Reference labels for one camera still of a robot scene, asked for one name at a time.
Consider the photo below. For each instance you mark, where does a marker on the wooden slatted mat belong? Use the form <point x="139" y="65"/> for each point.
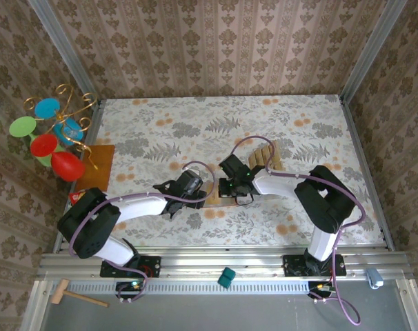
<point x="260" y="166"/>

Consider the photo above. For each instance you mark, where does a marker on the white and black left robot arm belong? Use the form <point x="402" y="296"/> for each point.
<point x="140" y="207"/>

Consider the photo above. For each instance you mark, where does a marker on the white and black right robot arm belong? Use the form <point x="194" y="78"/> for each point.
<point x="274" y="186"/>

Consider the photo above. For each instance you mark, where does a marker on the teal green box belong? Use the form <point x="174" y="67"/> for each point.
<point x="227" y="277"/>

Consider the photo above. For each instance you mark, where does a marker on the brown wooden stand base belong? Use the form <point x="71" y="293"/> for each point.
<point x="100" y="165"/>

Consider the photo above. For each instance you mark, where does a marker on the small circuit board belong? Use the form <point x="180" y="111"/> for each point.
<point x="321" y="287"/>
<point x="131" y="286"/>

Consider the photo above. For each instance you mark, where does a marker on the red yellow snack packet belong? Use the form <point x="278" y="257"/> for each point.
<point x="76" y="197"/>

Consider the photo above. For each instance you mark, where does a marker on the red wine glass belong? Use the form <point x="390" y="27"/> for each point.
<point x="68" y="167"/>

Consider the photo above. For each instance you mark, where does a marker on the small wooden mallet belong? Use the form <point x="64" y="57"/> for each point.
<point x="59" y="293"/>

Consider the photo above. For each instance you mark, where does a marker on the white and blue clip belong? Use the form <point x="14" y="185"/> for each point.
<point x="374" y="279"/>

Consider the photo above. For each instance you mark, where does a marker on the blue wine glass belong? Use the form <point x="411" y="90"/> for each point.
<point x="47" y="108"/>

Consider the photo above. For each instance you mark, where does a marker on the green wine glass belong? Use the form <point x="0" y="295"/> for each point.
<point x="22" y="127"/>

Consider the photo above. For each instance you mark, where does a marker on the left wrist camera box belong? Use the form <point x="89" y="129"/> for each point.
<point x="188" y="182"/>

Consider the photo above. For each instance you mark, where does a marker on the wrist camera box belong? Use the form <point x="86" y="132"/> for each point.
<point x="188" y="182"/>
<point x="231" y="165"/>

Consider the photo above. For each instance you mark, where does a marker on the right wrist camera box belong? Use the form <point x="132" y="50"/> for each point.
<point x="231" y="165"/>

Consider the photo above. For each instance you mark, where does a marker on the aluminium mounting rail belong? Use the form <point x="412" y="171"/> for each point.
<point x="212" y="265"/>

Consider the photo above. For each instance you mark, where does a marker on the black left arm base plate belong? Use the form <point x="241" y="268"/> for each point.
<point x="150" y="267"/>

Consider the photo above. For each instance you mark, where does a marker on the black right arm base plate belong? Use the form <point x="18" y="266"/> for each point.
<point x="293" y="267"/>

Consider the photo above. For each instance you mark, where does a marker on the aluminium frame post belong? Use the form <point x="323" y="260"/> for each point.
<point x="371" y="48"/>
<point x="64" y="48"/>

